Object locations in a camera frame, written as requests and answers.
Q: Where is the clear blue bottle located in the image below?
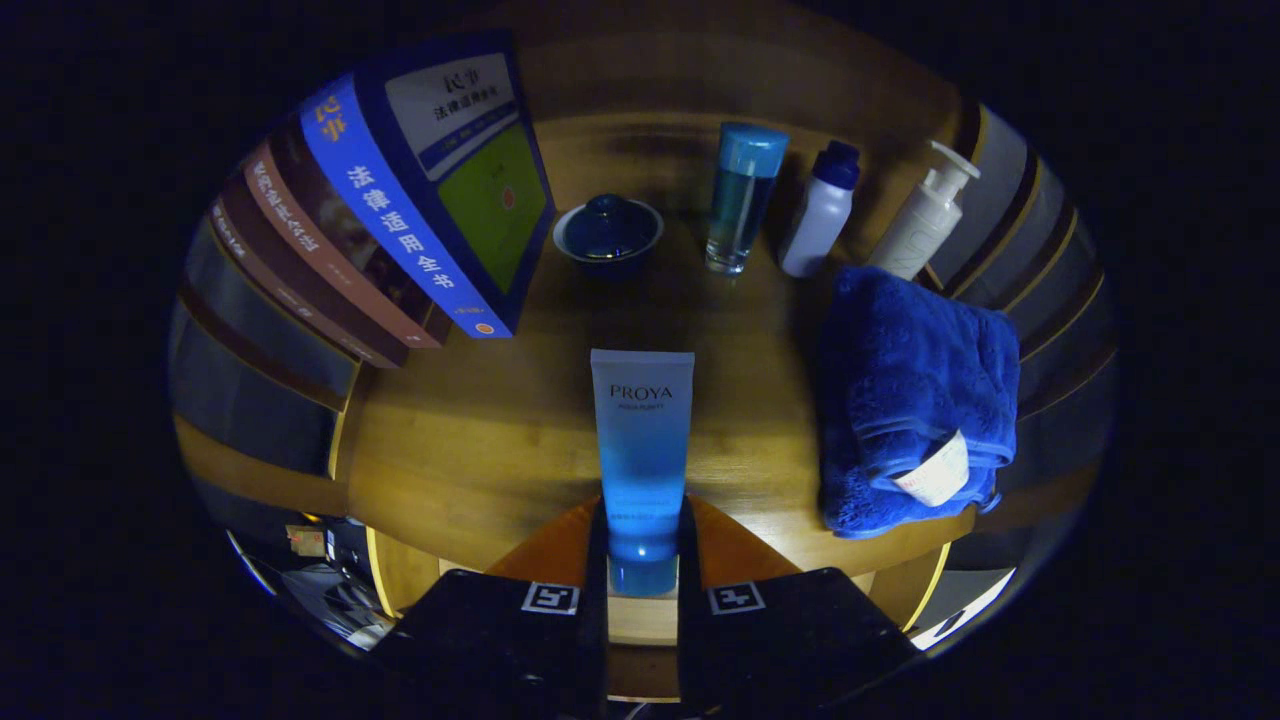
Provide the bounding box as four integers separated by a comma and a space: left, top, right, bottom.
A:
704, 121, 792, 277

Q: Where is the white board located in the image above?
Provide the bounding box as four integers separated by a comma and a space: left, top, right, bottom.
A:
908, 568, 1017, 652

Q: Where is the small white bottle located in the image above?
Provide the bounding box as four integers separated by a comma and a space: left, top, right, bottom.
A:
779, 139, 862, 280

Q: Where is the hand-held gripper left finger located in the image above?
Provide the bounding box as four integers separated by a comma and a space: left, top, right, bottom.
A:
372, 497, 612, 720

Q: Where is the blue book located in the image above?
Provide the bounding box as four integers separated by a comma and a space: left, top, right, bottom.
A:
299, 33, 557, 340

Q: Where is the blue cosmetic tube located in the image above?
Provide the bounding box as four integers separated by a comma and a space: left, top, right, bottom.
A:
589, 348, 697, 599

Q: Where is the white pump bottle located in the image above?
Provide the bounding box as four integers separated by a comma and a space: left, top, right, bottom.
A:
867, 139, 982, 284

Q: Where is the wooden countertop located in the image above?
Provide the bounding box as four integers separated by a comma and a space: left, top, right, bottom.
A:
335, 110, 979, 577

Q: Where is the dark blue lidded teacup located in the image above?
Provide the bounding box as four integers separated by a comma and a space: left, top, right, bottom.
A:
551, 192, 666, 275

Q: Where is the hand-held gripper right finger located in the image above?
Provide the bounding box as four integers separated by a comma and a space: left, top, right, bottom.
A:
676, 497, 919, 713

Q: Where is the wooden cabinet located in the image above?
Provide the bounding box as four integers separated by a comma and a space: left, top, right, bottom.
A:
168, 0, 1117, 646

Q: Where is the blue folded towel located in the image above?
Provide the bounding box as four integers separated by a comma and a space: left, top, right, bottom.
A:
817, 264, 1022, 542

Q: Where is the dark brown book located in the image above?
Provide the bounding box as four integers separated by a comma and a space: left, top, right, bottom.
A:
207, 175, 411, 370

